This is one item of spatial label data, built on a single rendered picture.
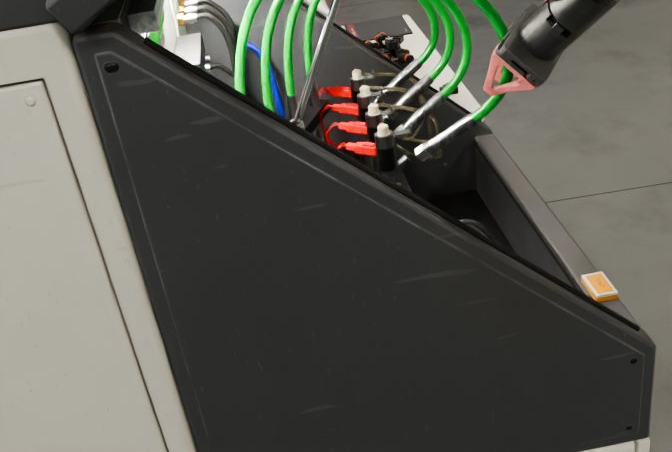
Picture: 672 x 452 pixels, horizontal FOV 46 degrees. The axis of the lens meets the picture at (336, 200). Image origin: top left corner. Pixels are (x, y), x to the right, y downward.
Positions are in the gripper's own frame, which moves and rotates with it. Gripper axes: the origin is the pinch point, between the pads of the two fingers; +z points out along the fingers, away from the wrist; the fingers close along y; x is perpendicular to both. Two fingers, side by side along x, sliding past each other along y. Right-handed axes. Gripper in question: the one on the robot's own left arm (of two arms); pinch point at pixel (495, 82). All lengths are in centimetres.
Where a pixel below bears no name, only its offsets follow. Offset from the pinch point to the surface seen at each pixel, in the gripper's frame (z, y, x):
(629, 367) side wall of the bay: 5.8, 17.8, 34.9
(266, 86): 25.7, 3.7, -23.9
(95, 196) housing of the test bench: 5, 45, -26
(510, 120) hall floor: 186, -205, 53
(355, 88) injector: 34.1, -15.5, -13.4
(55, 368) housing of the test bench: 23, 55, -19
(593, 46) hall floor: 195, -305, 74
